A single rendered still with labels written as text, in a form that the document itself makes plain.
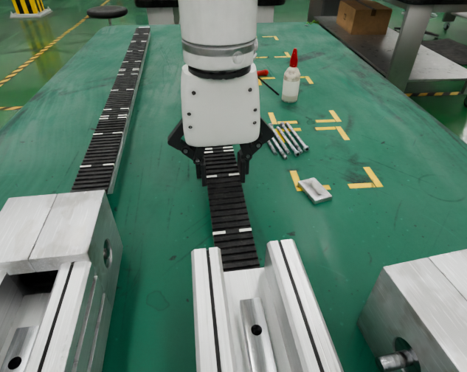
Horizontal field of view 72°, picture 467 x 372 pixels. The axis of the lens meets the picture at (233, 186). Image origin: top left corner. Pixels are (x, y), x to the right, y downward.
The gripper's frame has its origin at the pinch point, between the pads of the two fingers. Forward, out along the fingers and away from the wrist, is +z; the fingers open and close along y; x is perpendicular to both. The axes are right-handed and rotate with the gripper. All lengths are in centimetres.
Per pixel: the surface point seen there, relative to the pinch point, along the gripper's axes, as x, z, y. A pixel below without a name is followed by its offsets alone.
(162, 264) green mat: 13.1, 3.9, 9.0
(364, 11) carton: -305, 37, -182
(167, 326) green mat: 21.1, 3.9, 8.2
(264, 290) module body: 21.3, -0.6, -1.6
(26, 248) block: 17.1, -5.6, 19.6
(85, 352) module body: 25.1, -1.1, 14.1
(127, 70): -47, 0, 19
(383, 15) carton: -303, 41, -203
